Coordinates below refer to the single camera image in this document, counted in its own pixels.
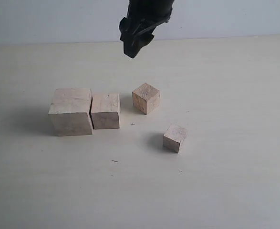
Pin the second largest wooden cube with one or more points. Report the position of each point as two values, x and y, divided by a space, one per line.
105 111

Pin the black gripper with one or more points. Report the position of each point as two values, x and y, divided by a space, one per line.
143 16

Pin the third largest wooden cube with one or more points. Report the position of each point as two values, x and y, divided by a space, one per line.
146 98

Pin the smallest wooden cube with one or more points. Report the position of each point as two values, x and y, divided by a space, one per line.
174 137

